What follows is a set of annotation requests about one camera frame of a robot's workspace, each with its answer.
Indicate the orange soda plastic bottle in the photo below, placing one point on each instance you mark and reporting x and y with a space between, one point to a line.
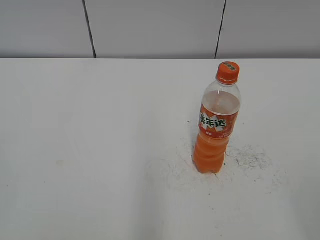
219 110

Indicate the orange bottle cap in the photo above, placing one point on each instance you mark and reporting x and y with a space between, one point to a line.
228 73

